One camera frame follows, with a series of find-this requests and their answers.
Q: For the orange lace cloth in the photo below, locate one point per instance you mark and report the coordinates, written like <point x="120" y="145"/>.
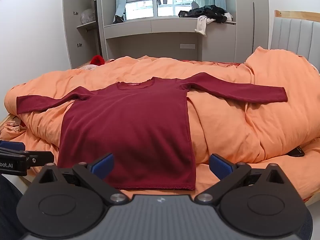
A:
<point x="12" y="126"/>

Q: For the grey built-in wardrobe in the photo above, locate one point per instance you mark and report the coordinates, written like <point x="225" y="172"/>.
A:
<point x="175" y="25"/>

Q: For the pile of dark clothes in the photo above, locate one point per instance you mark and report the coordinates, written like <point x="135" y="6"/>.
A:
<point x="207" y="11"/>

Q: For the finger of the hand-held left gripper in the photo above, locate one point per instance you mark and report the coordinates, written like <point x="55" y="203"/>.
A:
<point x="41" y="158"/>
<point x="12" y="145"/>

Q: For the dark bag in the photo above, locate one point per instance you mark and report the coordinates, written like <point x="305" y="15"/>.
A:
<point x="118" y="19"/>

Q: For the grey padded headboard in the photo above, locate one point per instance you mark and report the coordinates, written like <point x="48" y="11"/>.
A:
<point x="295" y="32"/>

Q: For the white hanging cloth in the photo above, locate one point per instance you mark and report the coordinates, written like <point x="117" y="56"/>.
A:
<point x="202" y="25"/>

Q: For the orange duvet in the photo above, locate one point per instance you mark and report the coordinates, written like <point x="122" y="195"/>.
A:
<point x="237" y="120"/>

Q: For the clear plastic bag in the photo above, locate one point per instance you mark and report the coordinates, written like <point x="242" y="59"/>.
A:
<point x="87" y="16"/>

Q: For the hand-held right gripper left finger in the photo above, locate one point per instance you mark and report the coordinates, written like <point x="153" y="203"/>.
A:
<point x="102" y="166"/>

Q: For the white wall socket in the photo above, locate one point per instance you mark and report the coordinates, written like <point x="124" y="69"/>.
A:
<point x="187" y="46"/>

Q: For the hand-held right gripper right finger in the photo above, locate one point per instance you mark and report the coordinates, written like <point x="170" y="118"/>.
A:
<point x="221" y="167"/>

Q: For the dark red long-sleeved shirt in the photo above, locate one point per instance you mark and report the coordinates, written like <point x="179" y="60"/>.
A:
<point x="130" y="130"/>

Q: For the black phone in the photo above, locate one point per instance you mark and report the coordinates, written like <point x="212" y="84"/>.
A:
<point x="296" y="152"/>

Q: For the red plush toy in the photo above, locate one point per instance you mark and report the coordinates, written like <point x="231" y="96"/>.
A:
<point x="97" y="60"/>

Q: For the pale pink cloth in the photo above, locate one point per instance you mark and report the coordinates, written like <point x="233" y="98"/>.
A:
<point x="87" y="67"/>

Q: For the person's dark trousers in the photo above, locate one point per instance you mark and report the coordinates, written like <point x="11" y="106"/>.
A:
<point x="7" y="205"/>

